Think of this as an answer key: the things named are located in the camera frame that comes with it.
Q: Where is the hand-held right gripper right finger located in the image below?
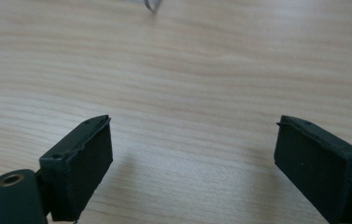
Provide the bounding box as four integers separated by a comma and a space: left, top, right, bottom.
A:
273, 115, 352, 224

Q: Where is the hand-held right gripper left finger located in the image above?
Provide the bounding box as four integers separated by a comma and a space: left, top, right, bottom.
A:
38, 114, 114, 223

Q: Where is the thin metal wire loop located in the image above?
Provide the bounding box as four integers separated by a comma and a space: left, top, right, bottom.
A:
143, 0, 164, 14

